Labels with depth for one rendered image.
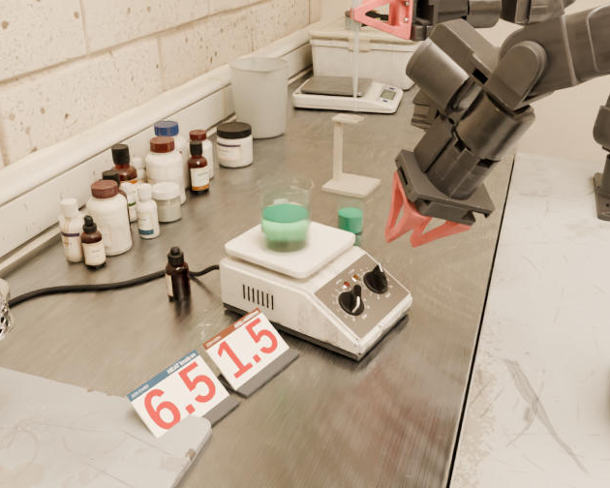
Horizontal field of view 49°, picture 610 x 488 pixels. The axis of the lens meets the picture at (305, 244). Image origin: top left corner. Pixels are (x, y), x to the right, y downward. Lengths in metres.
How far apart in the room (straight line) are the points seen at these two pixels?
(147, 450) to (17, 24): 0.65
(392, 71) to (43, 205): 1.10
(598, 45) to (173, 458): 0.50
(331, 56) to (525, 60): 1.33
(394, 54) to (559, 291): 1.06
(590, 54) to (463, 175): 0.16
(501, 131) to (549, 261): 0.39
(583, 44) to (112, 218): 0.64
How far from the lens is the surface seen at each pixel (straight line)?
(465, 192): 0.69
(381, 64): 1.86
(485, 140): 0.65
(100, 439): 0.67
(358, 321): 0.74
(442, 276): 0.92
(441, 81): 0.66
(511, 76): 0.61
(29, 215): 1.03
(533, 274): 0.96
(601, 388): 0.77
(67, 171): 1.09
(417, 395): 0.71
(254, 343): 0.74
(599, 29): 0.60
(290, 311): 0.76
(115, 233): 0.98
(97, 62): 1.21
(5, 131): 1.05
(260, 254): 0.77
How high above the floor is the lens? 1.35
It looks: 27 degrees down
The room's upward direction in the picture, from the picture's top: straight up
